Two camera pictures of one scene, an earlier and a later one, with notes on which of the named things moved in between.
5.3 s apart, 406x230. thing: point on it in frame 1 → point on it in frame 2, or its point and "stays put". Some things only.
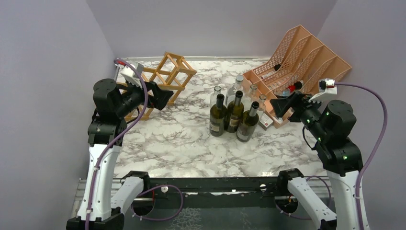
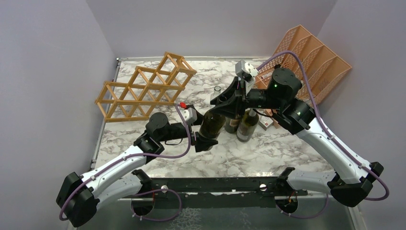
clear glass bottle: x=217 y=90 stays put
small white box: x=265 y=121 stays put
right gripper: x=299 y=101 → x=226 y=107
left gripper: x=161 y=97 → x=200 y=143
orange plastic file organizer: x=298 y=66 stays put
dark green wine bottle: x=248 y=123 stays put
